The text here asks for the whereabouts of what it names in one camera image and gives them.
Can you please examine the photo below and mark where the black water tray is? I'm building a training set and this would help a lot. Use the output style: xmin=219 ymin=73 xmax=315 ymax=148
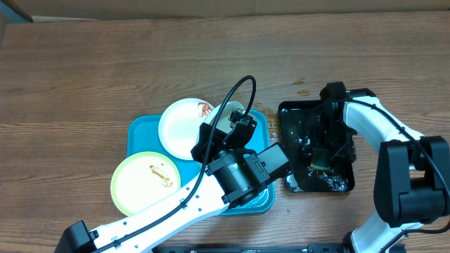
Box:
xmin=278 ymin=100 xmax=355 ymax=193

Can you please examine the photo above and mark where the yellow green plate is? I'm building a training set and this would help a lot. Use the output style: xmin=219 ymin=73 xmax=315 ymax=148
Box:
xmin=110 ymin=152 xmax=181 ymax=216

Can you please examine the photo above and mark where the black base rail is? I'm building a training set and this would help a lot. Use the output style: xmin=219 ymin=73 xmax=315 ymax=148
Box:
xmin=154 ymin=242 xmax=407 ymax=253

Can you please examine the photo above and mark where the teal plastic tray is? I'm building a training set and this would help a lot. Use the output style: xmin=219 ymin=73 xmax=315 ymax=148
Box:
xmin=127 ymin=110 xmax=275 ymax=216

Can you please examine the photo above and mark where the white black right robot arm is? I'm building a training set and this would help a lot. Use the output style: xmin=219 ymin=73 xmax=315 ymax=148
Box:
xmin=307 ymin=83 xmax=449 ymax=252

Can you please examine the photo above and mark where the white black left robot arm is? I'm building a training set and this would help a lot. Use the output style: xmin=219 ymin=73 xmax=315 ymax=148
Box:
xmin=56 ymin=159 xmax=275 ymax=252

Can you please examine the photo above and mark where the green yellow sponge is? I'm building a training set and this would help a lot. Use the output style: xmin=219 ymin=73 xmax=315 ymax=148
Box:
xmin=310 ymin=149 xmax=330 ymax=171

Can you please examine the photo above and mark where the white plate with sauce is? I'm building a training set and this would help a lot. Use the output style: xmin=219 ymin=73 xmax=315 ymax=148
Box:
xmin=204 ymin=101 xmax=244 ymax=133

